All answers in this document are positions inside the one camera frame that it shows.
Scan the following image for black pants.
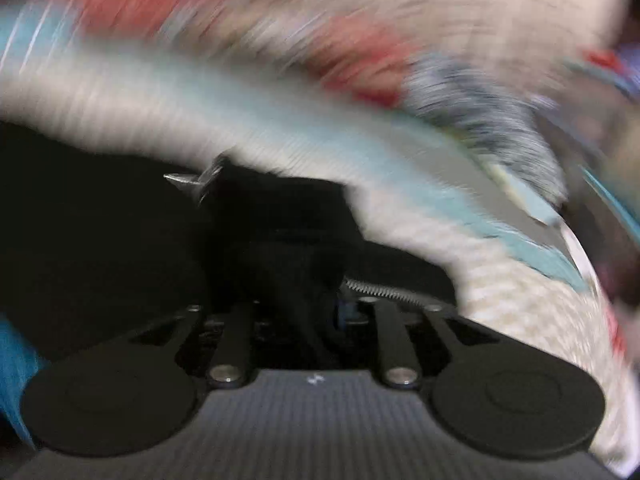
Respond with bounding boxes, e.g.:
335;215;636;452
1;124;458;361

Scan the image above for clear bin with teal lid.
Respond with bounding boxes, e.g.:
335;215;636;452
532;55;639;306

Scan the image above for zigzag patterned bedspread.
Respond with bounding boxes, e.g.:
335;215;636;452
1;0;639;474

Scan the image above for red floral patchwork quilt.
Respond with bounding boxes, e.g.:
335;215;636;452
39;0;572;201

